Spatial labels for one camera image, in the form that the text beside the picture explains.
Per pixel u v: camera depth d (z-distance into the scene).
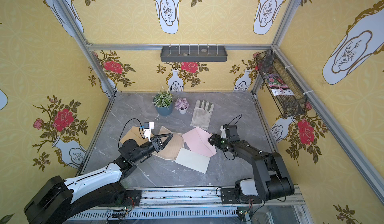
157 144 0.66
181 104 1.00
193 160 0.87
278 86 0.76
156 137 0.68
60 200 0.41
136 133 0.95
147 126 0.69
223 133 0.84
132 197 0.73
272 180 0.44
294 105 0.80
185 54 0.90
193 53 0.92
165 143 0.74
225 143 0.76
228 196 0.73
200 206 0.72
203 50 0.92
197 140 0.95
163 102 0.95
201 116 1.06
